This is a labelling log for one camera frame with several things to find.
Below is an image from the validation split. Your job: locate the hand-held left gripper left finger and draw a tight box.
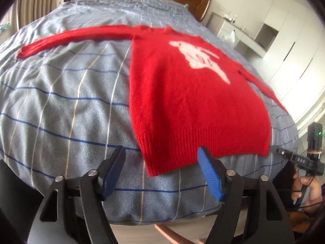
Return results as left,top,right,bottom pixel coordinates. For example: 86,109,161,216
27,145,127,244

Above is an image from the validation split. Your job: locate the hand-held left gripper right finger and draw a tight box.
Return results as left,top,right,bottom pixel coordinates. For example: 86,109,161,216
197,146,296,244

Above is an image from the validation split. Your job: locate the red knit sweater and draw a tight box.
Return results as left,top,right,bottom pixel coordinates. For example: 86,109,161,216
16,25,288,177

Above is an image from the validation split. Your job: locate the person's right hand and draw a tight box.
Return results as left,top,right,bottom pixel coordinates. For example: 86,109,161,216
291,171,322,209

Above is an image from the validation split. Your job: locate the grey plaid duvet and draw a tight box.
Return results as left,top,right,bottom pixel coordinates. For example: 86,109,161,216
0,0,301,225

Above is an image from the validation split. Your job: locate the white wardrobe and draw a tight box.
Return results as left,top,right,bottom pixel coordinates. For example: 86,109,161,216
254,0,325,133

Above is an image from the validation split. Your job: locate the white desk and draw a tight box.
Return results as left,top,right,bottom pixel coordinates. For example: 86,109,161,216
207,13,257,54

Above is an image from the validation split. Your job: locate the beige curtain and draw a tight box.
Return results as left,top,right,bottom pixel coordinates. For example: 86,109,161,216
18,0,60,28

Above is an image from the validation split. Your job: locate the black cable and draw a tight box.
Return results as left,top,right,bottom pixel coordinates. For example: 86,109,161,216
286,182,309,211

